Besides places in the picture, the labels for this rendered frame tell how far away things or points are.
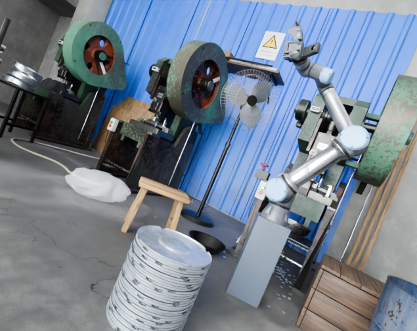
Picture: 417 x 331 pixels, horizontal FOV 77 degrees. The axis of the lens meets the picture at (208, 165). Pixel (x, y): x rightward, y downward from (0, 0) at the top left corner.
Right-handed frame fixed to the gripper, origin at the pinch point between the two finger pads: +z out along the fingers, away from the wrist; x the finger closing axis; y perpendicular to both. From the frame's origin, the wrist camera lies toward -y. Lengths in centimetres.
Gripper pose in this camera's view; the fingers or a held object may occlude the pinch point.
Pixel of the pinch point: (294, 36)
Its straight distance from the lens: 132.7
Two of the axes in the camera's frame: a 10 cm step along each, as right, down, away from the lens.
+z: -5.3, -1.3, -8.4
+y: -8.3, -1.6, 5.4
